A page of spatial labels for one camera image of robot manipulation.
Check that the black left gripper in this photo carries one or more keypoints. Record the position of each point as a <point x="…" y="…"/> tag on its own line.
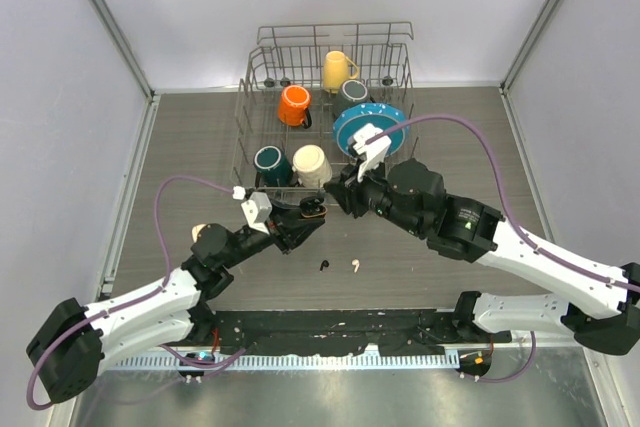
<point x="286" y="226"/>

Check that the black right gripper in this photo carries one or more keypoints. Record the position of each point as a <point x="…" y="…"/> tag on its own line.
<point x="348" y="190"/>

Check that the black earbud charging case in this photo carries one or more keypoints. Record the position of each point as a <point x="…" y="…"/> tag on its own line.
<point x="312" y="207"/>

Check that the white earbud charging case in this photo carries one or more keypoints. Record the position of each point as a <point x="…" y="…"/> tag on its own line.
<point x="196" y="230"/>

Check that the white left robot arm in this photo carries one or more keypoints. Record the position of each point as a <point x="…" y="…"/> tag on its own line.
<point x="77" y="343"/>

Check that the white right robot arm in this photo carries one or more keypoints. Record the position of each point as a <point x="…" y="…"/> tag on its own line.
<point x="595" y="304"/>

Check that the cream white mug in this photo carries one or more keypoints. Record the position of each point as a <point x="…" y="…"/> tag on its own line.
<point x="312" y="166"/>

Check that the dark green mug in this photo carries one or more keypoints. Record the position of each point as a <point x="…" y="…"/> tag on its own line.
<point x="273" y="167"/>

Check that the blue dotted plate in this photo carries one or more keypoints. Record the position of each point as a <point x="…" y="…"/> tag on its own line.
<point x="380" y="115"/>

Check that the orange mug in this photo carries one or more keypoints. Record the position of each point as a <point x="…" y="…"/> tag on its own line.
<point x="294" y="107"/>

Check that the grey mug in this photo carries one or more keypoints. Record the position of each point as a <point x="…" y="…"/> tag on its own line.
<point x="351" y="93"/>

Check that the yellow mug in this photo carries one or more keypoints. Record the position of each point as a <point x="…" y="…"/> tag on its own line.
<point x="337" y="69"/>

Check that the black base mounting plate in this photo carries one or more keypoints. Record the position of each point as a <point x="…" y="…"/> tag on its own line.
<point x="336" y="333"/>

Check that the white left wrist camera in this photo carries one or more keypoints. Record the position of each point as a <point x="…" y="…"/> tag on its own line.
<point x="256" y="207"/>

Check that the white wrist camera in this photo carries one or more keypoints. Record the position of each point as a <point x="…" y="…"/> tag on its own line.
<point x="256" y="207"/>
<point x="370" y="147"/>

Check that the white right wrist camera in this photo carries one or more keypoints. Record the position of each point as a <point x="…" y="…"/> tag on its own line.
<point x="370" y="147"/>

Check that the grey wire dish rack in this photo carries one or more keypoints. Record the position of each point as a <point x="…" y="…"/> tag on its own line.
<point x="294" y="54"/>

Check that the white slotted cable duct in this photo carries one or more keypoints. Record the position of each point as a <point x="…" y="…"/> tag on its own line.
<point x="369" y="360"/>

